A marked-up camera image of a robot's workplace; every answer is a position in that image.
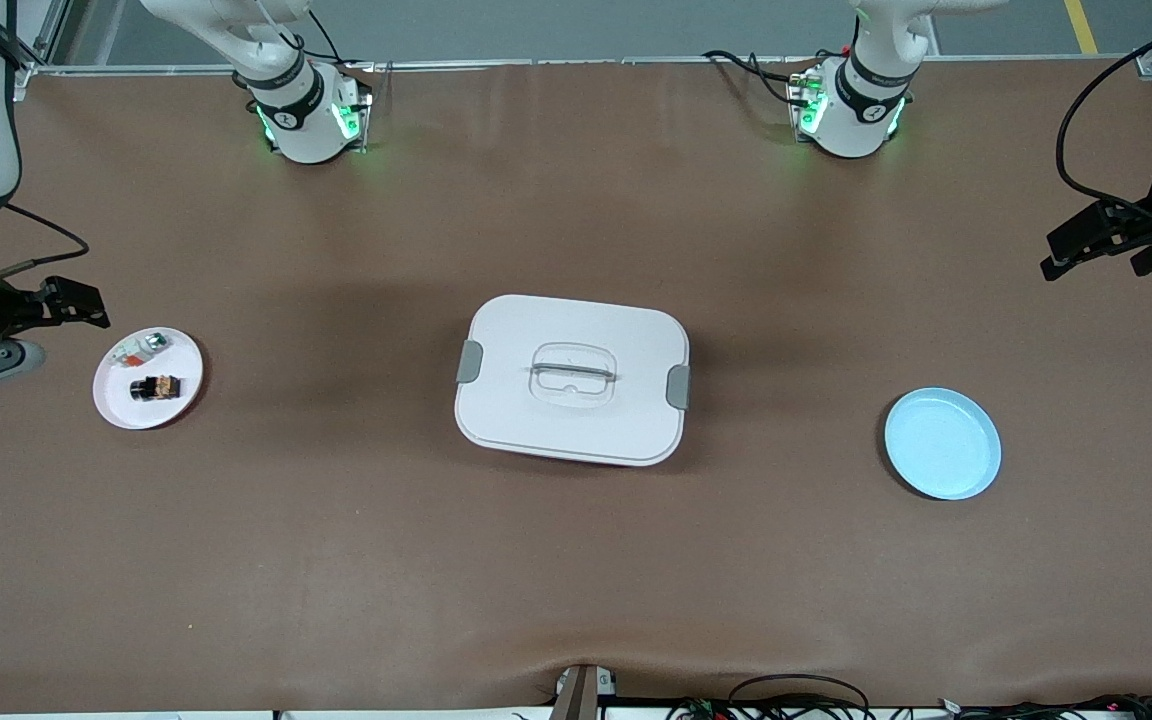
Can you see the orange and black switch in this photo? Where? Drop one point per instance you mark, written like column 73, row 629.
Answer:
column 158, row 387

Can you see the pale pink round plate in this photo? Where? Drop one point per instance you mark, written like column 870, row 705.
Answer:
column 161, row 415

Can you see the light blue round plate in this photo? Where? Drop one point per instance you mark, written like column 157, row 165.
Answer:
column 941, row 445

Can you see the white lidded storage box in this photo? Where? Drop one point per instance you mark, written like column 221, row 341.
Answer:
column 576, row 420

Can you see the aluminium frame post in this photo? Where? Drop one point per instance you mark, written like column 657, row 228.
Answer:
column 24, row 75

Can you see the aluminium camera post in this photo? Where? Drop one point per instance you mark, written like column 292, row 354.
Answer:
column 581, row 695

